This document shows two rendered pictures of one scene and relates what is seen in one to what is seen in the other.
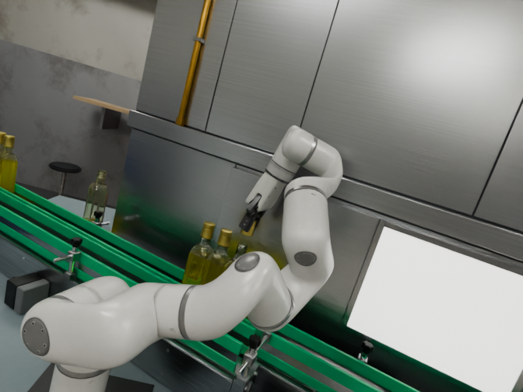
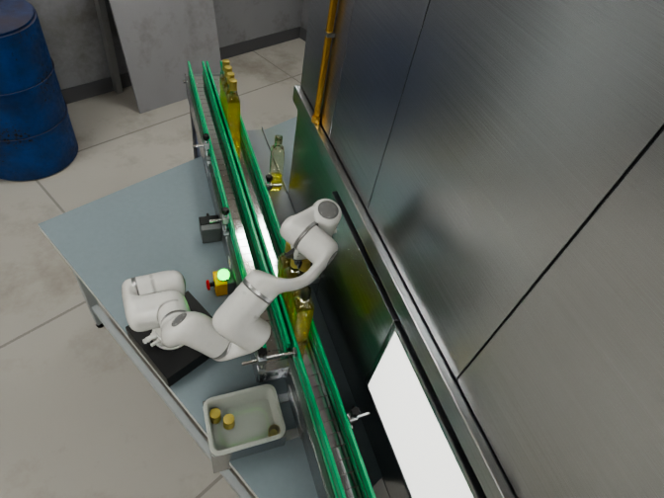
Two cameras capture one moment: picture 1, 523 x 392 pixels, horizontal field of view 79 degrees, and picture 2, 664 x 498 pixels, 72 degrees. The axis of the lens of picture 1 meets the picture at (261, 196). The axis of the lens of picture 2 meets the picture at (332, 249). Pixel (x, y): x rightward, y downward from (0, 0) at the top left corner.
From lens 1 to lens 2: 100 cm
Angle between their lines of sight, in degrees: 50
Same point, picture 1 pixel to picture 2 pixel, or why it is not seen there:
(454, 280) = (423, 420)
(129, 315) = (137, 312)
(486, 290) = (437, 450)
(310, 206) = (233, 301)
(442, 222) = (428, 365)
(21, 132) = not seen: outside the picture
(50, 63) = not seen: outside the picture
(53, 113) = not seen: outside the picture
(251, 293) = (168, 339)
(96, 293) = (153, 285)
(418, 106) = (446, 229)
